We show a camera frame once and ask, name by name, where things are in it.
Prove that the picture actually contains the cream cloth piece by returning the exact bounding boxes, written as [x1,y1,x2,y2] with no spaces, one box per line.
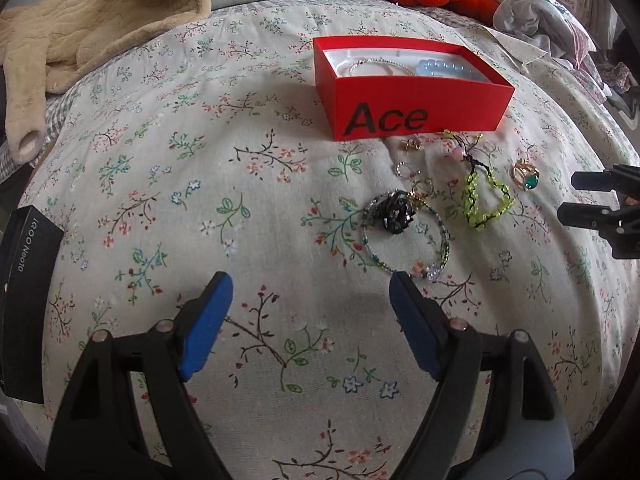
[492,27,547,62]

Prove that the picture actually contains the green seed bead bracelet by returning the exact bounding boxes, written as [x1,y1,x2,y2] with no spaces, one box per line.
[361,195,451,281]

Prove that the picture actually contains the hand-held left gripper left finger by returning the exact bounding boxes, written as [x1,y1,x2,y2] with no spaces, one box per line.
[52,271,236,480]

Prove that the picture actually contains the pale blue bead bracelet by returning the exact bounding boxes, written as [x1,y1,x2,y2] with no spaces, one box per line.
[414,59,488,81]

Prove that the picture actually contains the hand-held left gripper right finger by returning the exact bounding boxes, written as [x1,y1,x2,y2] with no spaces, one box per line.
[389,271,576,480]

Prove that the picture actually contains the black flower ring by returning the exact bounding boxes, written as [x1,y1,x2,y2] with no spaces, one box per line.
[367,191,420,235]

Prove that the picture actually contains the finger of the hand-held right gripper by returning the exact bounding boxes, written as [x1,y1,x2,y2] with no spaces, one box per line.
[557,199,640,261]
[571,164,640,196]

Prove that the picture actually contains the floral patterned cloth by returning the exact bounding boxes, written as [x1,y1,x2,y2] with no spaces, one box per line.
[597,60,632,95]

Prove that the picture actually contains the yellow-green bead bracelet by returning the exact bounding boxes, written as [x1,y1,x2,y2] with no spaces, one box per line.
[464,162,516,231]

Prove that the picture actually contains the red cardboard box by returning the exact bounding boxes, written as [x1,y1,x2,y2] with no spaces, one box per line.
[313,36,516,142]

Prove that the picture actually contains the black cord pink bead bracelet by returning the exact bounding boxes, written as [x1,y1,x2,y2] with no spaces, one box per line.
[442,130,483,166]

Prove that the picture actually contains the black phone box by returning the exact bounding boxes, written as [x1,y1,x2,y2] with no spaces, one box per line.
[0,205,66,405]

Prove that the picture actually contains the crumpled white grey clothes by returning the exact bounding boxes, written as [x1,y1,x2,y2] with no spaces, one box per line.
[492,0,598,68]

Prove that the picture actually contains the beige fleece blanket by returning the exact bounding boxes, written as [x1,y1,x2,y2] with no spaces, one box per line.
[0,0,212,166]

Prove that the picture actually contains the floral bedsheet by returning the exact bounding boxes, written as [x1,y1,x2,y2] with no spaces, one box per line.
[0,0,640,480]

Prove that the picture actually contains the clear bead bracelet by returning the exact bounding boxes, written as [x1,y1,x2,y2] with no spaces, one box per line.
[348,58,416,78]

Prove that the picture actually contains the gold ring with dark stone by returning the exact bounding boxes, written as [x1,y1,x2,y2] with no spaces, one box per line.
[511,157,541,192]

